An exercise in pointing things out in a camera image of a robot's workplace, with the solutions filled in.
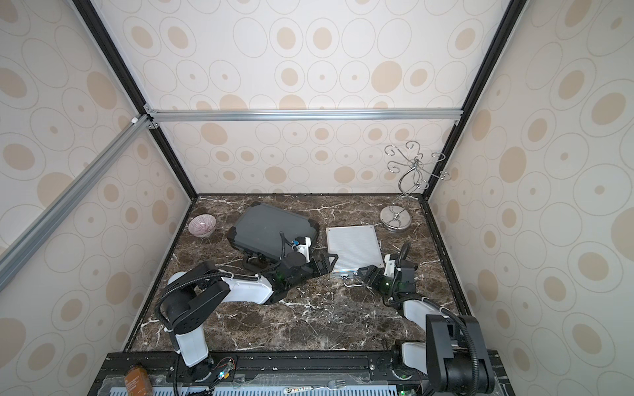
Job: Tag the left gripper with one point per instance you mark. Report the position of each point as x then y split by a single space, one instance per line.
324 262

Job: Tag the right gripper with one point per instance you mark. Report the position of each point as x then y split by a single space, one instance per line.
374 275

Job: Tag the silver aluminium poker case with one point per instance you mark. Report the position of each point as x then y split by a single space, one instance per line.
355 246

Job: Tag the dark grey poker case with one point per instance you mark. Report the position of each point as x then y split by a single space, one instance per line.
257 231

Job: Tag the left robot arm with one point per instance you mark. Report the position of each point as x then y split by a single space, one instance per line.
191 297

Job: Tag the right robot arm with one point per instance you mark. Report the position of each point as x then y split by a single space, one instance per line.
453 357

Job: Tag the chrome hook stand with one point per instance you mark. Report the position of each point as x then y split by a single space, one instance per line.
408 164

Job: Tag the metal fork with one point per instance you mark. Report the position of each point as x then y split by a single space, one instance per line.
331 385

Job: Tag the pink ribbed bowl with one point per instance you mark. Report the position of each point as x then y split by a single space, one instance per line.
202 226

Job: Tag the white lidded green can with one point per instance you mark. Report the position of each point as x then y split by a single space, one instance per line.
175 277

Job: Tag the brown bottle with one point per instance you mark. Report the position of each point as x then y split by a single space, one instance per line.
137 381

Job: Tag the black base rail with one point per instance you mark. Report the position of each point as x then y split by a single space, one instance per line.
263 373

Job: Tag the horizontal aluminium rail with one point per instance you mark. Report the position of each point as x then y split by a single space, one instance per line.
269 116

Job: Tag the diagonal aluminium rail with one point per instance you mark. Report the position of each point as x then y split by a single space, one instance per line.
30 241

